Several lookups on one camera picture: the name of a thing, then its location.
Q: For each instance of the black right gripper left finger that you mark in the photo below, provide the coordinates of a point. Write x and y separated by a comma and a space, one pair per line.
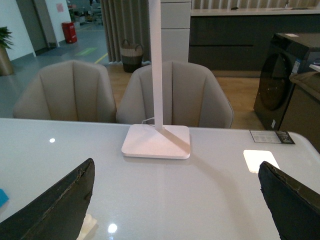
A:
58, 213

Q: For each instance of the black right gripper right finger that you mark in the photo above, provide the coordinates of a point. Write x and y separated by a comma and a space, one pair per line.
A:
294, 207

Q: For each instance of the white studded base plate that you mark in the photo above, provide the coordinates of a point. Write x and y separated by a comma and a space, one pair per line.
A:
88, 224

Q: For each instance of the blue three-stud toy block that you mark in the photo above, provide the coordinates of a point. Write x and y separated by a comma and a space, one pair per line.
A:
3, 197

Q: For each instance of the dark label card on table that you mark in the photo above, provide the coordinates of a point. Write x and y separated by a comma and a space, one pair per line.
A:
272, 137

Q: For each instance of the white desk lamp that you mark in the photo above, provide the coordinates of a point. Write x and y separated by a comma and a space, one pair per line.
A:
157, 141

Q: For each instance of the beige chair on left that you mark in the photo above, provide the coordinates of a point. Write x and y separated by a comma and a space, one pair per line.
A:
71, 90

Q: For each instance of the beige chair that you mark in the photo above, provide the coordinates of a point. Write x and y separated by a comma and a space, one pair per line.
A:
192, 97
71, 90

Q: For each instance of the beige chair on right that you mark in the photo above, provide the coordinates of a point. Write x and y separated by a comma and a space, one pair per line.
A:
192, 97

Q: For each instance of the potted green plant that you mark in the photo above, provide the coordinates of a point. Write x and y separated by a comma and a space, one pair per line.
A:
6, 67

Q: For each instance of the black front-load washing machine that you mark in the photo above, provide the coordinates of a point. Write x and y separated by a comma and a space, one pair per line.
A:
289, 53

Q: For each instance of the woven laundry basket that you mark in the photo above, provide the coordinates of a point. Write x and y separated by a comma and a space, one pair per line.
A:
131, 56

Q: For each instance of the dark kitchen counter cabinet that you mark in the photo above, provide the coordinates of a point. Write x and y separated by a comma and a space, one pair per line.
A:
238, 40

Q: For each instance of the beige pleated curtain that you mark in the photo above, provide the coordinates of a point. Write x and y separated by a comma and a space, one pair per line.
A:
126, 20

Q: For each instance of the white pillar cabinet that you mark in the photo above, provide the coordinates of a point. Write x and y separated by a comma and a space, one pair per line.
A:
175, 29

